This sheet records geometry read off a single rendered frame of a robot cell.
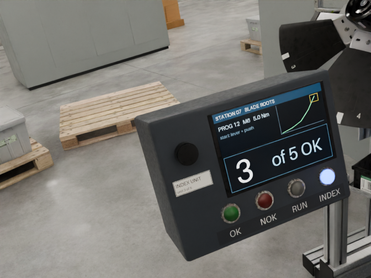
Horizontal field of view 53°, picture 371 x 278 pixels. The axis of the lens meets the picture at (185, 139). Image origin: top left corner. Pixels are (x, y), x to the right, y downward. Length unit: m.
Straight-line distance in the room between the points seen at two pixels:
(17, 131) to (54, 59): 3.01
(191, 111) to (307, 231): 1.77
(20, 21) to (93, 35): 1.10
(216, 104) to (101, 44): 6.04
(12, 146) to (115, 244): 1.51
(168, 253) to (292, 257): 0.66
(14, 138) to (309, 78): 3.07
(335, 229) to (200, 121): 0.36
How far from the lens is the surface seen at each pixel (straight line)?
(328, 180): 0.55
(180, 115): 0.45
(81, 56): 6.39
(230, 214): 0.49
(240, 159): 0.49
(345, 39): 1.34
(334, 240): 0.74
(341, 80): 1.18
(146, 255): 2.17
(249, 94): 0.49
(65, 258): 2.36
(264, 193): 0.51
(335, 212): 0.70
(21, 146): 3.48
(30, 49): 6.20
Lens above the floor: 1.42
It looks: 25 degrees down
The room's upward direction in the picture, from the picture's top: 11 degrees counter-clockwise
